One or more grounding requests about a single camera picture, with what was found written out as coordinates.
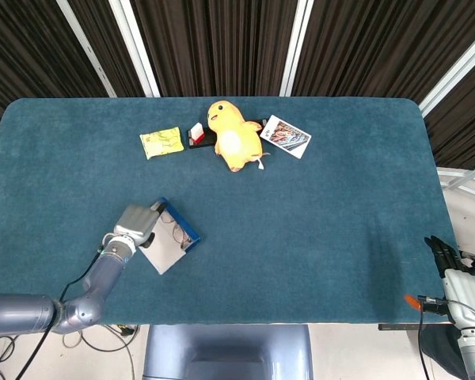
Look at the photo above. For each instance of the dark brown curtain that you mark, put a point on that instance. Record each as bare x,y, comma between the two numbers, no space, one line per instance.
221,43

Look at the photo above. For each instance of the white slanted frame beam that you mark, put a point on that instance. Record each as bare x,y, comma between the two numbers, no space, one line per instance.
455,75

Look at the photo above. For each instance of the blue grey robot torso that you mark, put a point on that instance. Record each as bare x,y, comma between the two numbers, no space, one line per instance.
225,352

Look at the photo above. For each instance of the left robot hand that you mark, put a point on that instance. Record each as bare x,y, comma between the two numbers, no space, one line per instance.
134,221

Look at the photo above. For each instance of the yellow plush duck toy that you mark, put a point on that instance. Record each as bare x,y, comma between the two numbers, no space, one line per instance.
231,138

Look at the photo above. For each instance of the white printed photo card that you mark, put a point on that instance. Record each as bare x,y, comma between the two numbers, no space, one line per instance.
287,136

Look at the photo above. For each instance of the blue box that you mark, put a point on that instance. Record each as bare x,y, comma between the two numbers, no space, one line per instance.
166,253

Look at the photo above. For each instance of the black metal table bracket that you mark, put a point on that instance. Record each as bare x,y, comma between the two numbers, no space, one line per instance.
397,327

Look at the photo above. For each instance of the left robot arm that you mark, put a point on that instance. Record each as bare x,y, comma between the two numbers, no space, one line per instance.
99,285

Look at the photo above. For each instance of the yellow snack packet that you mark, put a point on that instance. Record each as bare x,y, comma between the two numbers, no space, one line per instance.
162,142

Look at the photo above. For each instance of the dark fabric bundle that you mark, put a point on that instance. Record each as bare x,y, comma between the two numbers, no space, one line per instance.
443,348

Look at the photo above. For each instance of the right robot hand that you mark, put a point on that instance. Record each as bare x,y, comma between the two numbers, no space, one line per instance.
463,293

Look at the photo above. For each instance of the wire-frame eyeglasses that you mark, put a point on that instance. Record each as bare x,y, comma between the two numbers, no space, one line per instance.
178,234

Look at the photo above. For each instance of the small red white box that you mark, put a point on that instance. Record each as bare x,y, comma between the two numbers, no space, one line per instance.
197,132

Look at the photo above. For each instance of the thin white slanted post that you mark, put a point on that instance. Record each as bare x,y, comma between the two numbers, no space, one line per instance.
87,47

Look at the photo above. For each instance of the wide white post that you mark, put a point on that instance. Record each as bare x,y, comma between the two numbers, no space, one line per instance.
134,47

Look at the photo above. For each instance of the teal table cloth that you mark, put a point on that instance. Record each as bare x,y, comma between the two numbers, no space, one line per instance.
285,237

